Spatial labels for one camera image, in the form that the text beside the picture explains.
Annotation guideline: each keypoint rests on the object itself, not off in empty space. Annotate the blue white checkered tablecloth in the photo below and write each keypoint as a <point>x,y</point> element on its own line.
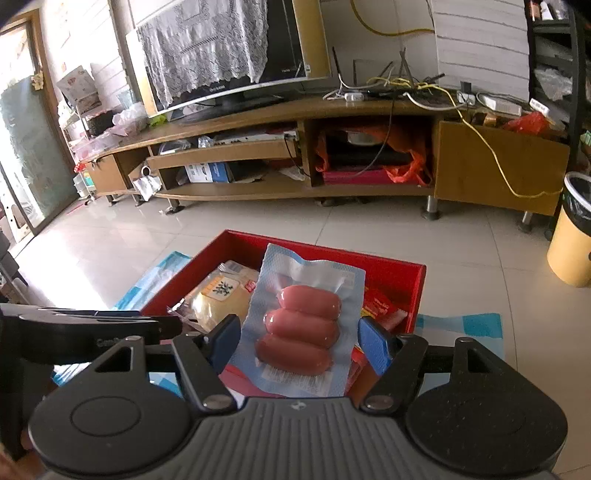
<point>461,327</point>

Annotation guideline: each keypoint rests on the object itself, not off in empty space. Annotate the red plastic bag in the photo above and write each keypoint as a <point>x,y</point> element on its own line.
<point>526,122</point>

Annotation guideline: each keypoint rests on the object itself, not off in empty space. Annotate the white storage cart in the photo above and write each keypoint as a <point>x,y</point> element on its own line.
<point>83,157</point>

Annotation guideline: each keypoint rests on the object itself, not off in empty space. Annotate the frosted glass door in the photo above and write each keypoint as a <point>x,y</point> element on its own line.
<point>32,152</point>

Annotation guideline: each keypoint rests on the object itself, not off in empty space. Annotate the blue white carton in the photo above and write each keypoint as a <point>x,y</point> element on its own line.
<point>207,171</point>

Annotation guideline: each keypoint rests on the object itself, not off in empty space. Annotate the white lace cloth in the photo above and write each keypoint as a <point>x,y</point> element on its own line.
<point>198,50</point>

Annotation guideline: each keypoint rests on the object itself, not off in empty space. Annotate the white slatted panel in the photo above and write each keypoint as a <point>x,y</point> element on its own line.
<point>480,46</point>

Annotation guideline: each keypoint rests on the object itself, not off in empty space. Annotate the black metal shelf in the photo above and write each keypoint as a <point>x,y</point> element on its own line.
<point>577,69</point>

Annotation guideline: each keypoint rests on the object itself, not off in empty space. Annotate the television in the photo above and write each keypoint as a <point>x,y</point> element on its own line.
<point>286,37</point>

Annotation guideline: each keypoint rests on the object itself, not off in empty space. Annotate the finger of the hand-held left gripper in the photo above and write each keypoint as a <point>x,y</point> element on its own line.
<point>161,328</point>

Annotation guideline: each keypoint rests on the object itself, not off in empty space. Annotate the orange plastic bag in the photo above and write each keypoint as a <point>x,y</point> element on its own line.
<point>406,173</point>

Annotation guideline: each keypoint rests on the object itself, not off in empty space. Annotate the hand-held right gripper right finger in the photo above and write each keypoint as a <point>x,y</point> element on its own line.
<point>374,346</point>

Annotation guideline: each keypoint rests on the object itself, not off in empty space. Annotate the yellow trash bin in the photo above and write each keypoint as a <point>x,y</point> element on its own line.
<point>568,249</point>

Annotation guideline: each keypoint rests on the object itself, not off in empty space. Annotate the silver foil bag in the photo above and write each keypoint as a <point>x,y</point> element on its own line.
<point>147,187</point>

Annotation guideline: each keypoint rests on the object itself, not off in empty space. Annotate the white plastic bag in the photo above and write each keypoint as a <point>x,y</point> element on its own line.
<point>129,117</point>

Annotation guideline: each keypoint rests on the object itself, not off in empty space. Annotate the wooden tv stand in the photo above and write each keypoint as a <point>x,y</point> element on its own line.
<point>369,108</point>

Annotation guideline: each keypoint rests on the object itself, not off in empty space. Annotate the long red snack packet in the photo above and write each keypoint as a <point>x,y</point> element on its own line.
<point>383,307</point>

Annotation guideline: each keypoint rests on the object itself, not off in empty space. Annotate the sausage packet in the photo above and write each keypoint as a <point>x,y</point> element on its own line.
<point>300,323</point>

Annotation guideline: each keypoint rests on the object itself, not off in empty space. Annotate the printed cardboard box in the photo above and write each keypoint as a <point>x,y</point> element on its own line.
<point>78,90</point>

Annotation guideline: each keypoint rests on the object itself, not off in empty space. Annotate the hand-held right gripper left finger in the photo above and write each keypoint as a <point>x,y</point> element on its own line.
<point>228,337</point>

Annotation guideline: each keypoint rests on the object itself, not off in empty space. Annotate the red cardboard box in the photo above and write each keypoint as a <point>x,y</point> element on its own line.
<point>397,277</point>

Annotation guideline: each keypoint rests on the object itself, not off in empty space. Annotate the steamed cake packet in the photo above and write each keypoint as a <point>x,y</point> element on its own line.
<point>217,295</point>

